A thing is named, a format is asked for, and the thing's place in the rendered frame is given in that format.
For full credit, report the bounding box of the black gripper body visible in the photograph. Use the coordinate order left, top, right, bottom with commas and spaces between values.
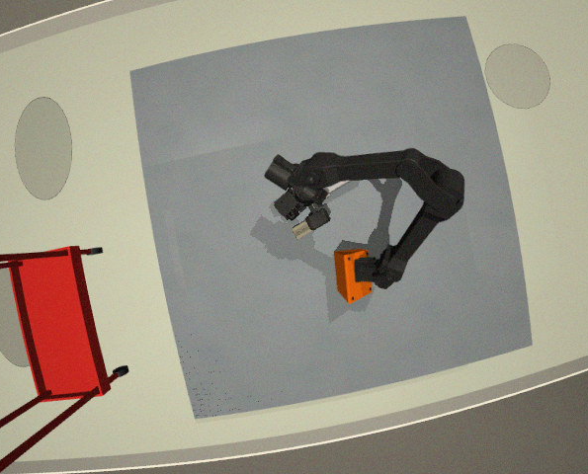
295, 198, 331, 230

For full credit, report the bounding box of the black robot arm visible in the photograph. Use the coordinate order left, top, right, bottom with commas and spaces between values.
264, 148, 464, 289

